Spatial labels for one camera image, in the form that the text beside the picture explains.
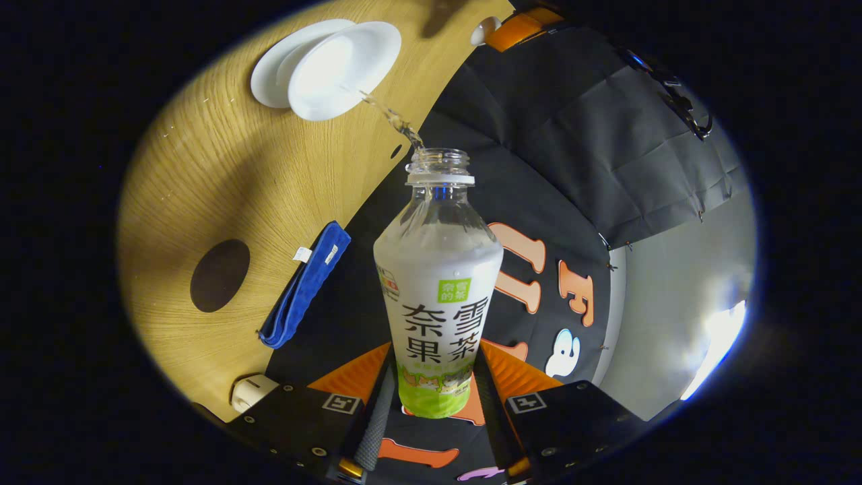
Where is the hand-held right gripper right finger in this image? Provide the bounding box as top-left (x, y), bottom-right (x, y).
top-left (475, 340), bottom-right (651, 482)

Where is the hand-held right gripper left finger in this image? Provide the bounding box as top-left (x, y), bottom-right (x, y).
top-left (226, 342), bottom-right (395, 482)

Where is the clear water stream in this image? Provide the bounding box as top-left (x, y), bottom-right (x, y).
top-left (357, 90), bottom-right (426, 150)

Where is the clear green-label water bottle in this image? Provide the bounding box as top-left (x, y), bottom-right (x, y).
top-left (373, 148), bottom-right (504, 420)

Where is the white teacup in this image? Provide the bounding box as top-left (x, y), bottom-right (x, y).
top-left (288, 22), bottom-right (403, 122)

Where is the dark brown round coaster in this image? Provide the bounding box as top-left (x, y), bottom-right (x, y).
top-left (190, 239), bottom-right (251, 313)

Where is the white toaster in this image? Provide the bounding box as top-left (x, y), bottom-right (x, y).
top-left (231, 374), bottom-right (279, 414)

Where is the blue towel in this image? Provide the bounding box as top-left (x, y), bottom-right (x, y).
top-left (258, 221), bottom-right (352, 350)

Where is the white saucer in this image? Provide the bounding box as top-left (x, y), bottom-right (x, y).
top-left (251, 18), bottom-right (358, 109)

